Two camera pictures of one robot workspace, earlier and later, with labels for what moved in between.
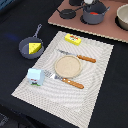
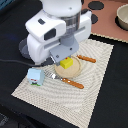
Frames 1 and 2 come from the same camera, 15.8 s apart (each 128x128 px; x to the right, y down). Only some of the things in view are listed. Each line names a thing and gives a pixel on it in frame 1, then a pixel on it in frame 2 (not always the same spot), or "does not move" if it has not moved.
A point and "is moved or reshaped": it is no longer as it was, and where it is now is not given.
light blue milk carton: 36,76 does not move
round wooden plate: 68,66 does not move
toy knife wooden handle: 85,58 does not move
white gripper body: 88,1 → 55,35
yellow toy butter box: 72,39 is moved or reshaped
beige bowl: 121,19 does not move
